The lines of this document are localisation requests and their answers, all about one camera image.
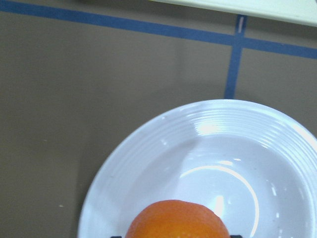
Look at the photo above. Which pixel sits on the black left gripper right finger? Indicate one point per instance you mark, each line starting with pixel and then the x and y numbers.
pixel 236 236

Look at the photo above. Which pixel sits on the white plate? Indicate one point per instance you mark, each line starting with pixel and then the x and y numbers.
pixel 254 166

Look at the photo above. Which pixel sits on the cream bear tray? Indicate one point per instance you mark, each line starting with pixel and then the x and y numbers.
pixel 302 12

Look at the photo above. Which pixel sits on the orange fruit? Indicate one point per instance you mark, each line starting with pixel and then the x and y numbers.
pixel 177 219

